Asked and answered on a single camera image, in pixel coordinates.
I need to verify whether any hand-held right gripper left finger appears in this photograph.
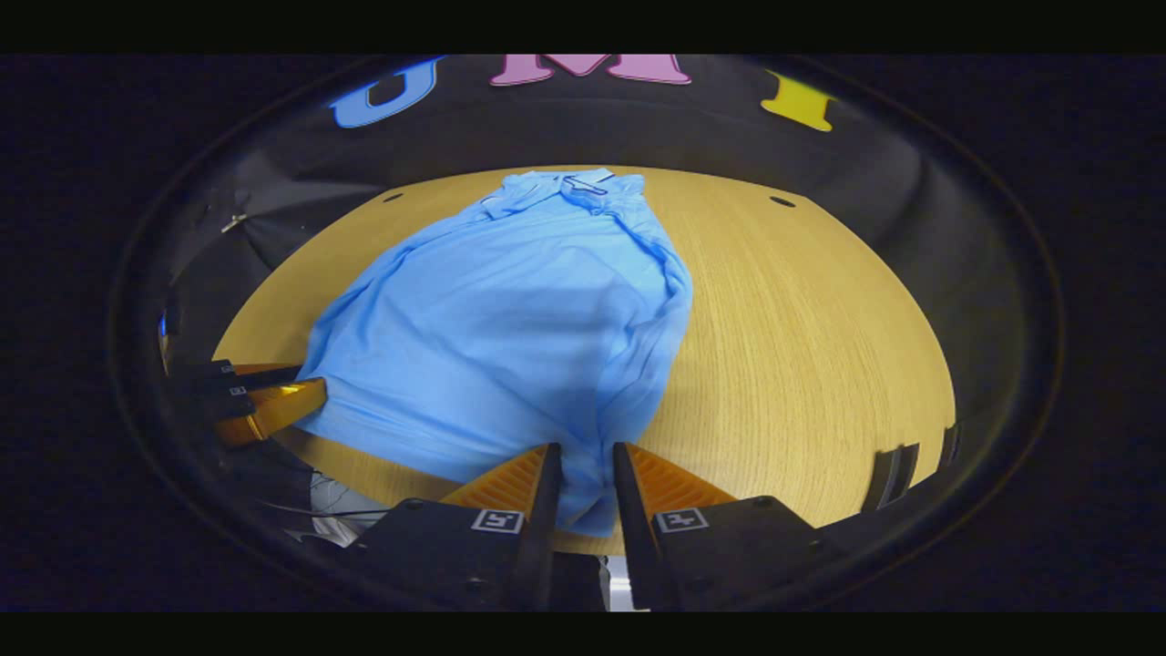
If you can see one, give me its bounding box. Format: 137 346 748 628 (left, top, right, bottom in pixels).
353 442 564 612

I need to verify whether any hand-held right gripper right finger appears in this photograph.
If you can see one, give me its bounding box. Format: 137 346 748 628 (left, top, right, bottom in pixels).
612 442 850 612

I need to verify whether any black backdrop cloth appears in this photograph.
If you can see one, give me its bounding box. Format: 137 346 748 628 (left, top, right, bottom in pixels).
159 55 1044 475

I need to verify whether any light blue T-shirt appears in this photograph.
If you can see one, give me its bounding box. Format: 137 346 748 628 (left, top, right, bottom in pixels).
296 168 695 538

